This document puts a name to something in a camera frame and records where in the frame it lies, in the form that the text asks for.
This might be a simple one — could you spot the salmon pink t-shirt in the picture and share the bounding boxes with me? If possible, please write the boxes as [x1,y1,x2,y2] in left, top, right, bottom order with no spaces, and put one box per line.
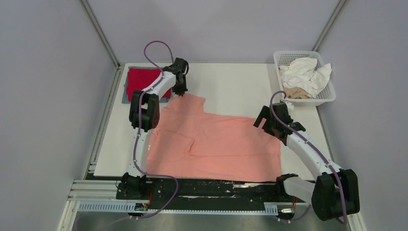
[146,94,281,182]

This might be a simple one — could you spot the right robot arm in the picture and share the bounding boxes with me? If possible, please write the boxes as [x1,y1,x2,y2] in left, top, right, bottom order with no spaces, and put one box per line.
[254,102,360,221]

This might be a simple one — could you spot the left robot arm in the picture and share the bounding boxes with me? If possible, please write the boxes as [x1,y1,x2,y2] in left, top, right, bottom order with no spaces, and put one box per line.
[116,58,189,200]

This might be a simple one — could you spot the beige crumpled t-shirt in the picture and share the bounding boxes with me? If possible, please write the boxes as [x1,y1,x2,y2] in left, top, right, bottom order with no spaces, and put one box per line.
[283,87,311,99]

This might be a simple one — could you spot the folded red t-shirt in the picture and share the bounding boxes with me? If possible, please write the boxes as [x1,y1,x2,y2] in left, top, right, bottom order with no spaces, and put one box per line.
[126,67,172,102]

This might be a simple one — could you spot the white plastic laundry basket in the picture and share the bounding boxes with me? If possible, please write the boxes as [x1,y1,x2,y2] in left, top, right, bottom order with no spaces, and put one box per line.
[273,51,336,106]

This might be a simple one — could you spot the white crumpled t-shirt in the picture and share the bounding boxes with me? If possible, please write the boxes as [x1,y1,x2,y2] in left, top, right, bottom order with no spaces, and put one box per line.
[278,57,332,99]

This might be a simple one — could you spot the folded grey t-shirt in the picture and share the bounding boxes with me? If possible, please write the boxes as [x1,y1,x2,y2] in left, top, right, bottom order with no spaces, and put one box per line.
[121,66,173,104]

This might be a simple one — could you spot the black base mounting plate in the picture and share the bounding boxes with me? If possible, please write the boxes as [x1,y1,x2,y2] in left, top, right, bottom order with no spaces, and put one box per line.
[85,172,307,212]

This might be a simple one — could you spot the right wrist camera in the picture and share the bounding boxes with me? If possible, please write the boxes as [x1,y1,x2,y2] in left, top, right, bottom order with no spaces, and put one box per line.
[283,101,294,111]

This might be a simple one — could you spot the white slotted cable duct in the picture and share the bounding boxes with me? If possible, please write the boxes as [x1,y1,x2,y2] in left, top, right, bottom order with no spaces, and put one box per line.
[77,201,279,216]

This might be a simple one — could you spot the aluminium frame rail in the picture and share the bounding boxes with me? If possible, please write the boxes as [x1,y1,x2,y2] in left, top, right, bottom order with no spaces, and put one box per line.
[57,180,364,231]

